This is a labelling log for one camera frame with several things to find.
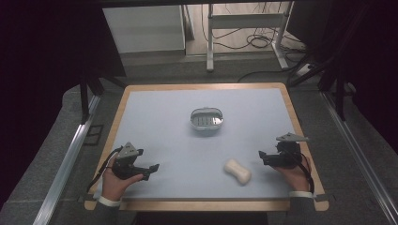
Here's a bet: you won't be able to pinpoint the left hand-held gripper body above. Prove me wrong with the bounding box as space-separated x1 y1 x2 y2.
111 142 145 181

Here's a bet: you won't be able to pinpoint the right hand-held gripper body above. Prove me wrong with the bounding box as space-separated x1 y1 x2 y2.
271 132 310 171

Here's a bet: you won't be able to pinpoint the person's left hand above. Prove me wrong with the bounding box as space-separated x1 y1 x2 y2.
100 155 145 203

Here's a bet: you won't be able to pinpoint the person's right hand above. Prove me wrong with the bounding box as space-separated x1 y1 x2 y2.
274 154 313 193

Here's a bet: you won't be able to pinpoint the white soap bar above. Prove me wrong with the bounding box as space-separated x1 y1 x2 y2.
222 157 253 187

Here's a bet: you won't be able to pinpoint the light blue table mat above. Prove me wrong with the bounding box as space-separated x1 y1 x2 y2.
93 87 314 202

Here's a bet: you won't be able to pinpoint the grey soap dish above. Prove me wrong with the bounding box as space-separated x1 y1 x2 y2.
190 107 224 132

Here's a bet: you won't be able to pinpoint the black metal stand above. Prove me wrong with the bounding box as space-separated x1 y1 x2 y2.
287 3 370 122
78 74 127 126

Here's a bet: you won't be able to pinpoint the white power strip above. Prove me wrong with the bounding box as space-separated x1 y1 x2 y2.
295 63 315 78

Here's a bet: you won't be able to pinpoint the dark curtain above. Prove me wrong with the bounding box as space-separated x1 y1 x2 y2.
285 0 398 156
0 0 127 210

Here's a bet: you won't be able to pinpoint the white cabinet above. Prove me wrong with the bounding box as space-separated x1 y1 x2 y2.
102 5 187 54

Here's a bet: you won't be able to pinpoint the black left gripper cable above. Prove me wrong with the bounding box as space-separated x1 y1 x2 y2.
86 145 124 193

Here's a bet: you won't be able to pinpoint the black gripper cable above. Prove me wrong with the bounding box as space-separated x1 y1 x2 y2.
86 145 124 193
281 149 315 195

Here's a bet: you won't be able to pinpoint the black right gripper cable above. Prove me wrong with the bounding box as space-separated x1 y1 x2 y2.
281 149 315 195

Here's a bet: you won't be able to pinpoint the black floor bracket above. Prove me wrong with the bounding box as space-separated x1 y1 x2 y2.
83 124 105 146

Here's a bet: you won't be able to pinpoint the aluminium rail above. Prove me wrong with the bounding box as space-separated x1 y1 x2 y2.
321 91 398 225
32 94 101 225

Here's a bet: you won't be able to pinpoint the black floor cables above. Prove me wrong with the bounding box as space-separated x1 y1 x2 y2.
200 2 311 83

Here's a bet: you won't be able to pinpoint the white metal desk frame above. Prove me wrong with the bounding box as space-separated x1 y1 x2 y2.
206 1 296 73

